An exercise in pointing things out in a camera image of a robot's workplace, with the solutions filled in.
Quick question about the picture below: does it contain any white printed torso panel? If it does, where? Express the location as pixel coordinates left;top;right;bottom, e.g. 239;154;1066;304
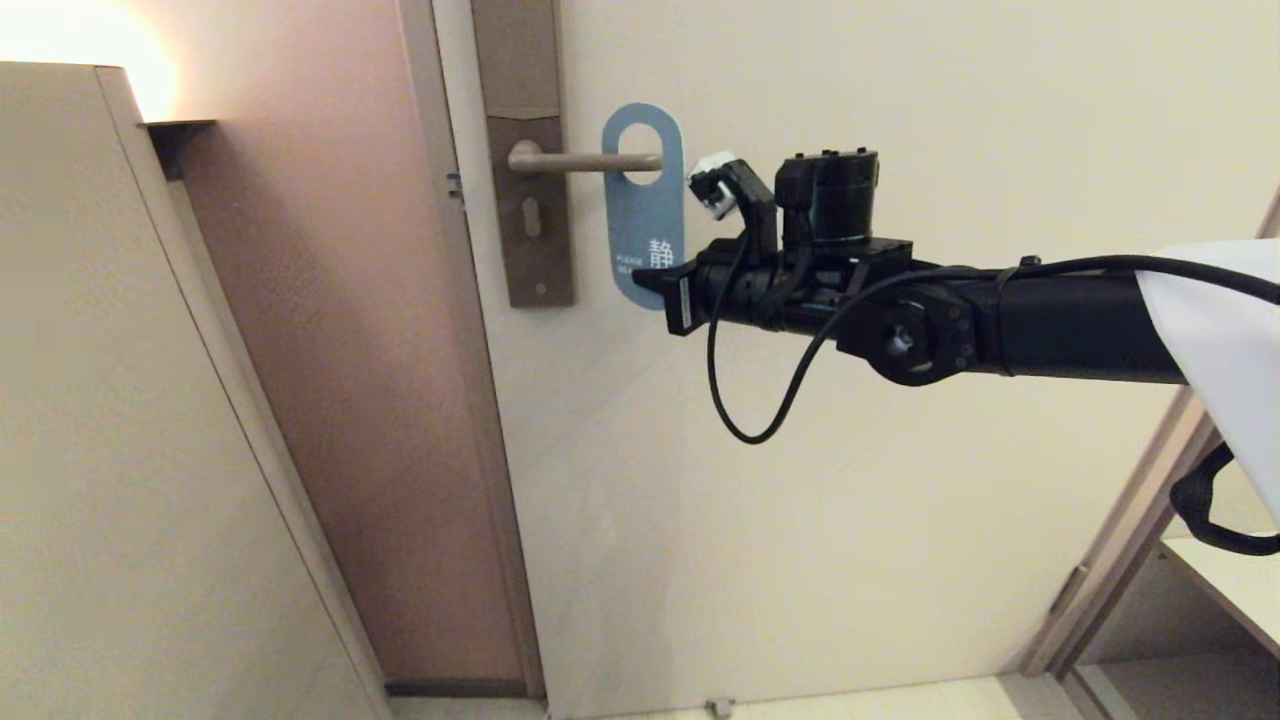
1135;240;1280;529

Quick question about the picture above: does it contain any dark wall lamp bracket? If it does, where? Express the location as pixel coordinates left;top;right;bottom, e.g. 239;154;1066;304
143;120;218;183

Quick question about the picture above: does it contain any brown door lock plate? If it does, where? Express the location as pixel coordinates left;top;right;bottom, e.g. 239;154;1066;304
470;0;578;309

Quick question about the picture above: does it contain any beige metal door handle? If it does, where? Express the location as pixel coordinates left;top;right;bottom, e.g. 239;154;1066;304
507;140;667;177

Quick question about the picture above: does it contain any dark baseboard strip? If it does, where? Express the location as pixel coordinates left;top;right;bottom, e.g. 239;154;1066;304
385;680;548;699

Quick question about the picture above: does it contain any beige closet shelf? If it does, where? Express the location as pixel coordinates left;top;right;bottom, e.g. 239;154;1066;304
1158;530;1280;663

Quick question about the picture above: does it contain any thick black cable loop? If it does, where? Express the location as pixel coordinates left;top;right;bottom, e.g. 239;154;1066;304
1170;440;1280;557

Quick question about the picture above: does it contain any black right camera cable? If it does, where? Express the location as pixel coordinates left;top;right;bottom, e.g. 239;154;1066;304
706;232;1280;445

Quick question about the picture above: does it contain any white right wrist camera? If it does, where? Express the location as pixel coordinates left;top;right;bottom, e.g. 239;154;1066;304
686;151;739;222

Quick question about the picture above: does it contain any black right camera bracket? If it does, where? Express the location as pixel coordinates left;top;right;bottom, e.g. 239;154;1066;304
713;160;780;251

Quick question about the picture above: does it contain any white and blue door hanger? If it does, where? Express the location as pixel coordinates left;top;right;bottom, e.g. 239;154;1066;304
601;102;687;312

